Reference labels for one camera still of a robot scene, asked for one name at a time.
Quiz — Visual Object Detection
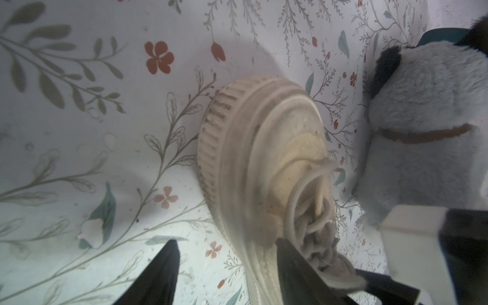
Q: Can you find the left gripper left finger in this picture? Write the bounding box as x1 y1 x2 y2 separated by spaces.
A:
114 240 180 305

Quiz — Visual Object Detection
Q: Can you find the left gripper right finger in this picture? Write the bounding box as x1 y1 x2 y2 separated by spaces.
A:
276 238 356 304

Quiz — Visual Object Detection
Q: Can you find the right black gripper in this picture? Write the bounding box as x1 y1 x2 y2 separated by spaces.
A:
356 205 487 305

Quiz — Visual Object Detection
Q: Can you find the beige sneaker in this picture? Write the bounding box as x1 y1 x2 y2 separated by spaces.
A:
197 76 366 304

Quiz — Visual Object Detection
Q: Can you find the grey white plush dog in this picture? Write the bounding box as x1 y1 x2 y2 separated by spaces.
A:
357 17 487 227

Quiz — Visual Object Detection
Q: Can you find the floral table mat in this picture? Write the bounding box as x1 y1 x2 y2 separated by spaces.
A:
1 1 429 304

